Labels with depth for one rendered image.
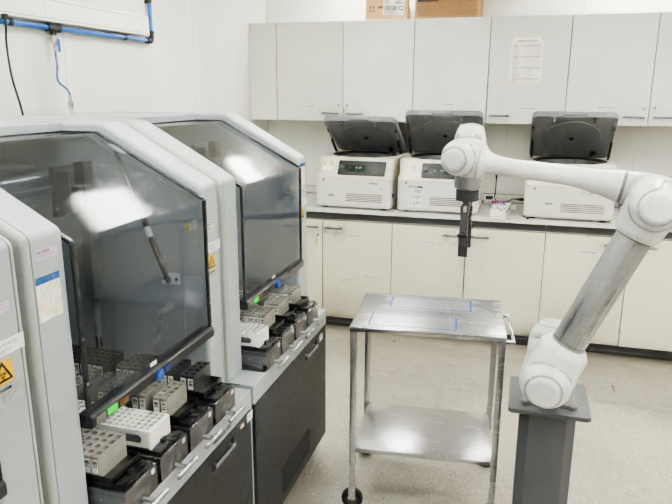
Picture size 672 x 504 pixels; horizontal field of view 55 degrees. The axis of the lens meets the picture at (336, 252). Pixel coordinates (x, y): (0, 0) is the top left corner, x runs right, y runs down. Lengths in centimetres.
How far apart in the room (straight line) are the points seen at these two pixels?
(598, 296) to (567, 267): 251
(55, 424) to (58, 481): 13
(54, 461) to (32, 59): 196
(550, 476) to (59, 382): 162
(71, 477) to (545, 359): 132
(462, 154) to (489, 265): 262
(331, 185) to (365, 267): 64
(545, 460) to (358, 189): 266
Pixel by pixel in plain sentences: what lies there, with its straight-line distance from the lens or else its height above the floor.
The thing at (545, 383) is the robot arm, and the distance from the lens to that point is 200.
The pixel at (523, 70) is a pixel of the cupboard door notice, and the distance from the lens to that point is 462.
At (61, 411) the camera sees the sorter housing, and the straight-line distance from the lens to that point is 155.
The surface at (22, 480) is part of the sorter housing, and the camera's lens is 151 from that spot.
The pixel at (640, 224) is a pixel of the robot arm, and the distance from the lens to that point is 189.
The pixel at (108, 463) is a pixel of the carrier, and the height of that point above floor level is 84.
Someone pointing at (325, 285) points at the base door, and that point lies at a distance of 475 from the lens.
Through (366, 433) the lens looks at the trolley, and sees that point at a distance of 288.
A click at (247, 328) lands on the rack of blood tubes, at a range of 240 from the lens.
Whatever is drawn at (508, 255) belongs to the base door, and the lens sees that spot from 446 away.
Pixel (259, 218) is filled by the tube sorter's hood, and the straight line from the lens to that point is 235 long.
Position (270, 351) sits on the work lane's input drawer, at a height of 80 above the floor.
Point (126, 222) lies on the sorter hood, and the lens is 164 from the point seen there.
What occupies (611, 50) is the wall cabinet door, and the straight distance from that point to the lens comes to 466.
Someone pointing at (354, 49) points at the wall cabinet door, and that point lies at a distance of 479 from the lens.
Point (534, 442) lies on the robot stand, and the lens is 236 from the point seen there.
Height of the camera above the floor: 172
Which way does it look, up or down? 14 degrees down
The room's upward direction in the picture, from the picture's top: straight up
